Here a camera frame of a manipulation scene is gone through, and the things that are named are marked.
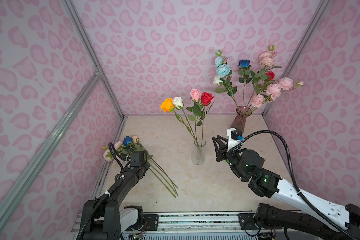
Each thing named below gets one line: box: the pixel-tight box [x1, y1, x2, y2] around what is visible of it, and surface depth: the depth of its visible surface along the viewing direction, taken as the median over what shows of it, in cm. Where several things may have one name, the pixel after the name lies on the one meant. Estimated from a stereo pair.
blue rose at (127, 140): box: [123, 135, 133, 146], surface depth 97 cm
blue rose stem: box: [238, 59, 252, 107], surface depth 91 cm
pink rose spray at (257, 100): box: [251, 94, 265, 110], surface depth 84 cm
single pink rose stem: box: [186, 88, 204, 145], surface depth 75 cm
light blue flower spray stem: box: [214, 50, 239, 112], surface depth 82 cm
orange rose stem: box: [160, 98, 199, 146], surface depth 71 cm
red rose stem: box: [266, 71, 275, 80], surface depth 91 cm
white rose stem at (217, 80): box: [213, 75, 223, 86], surface depth 85 cm
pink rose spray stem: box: [253, 44, 282, 96], surface depth 85 cm
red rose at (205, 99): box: [200, 92, 214, 146], surface depth 68 cm
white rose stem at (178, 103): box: [173, 96, 199, 145], surface depth 71 cm
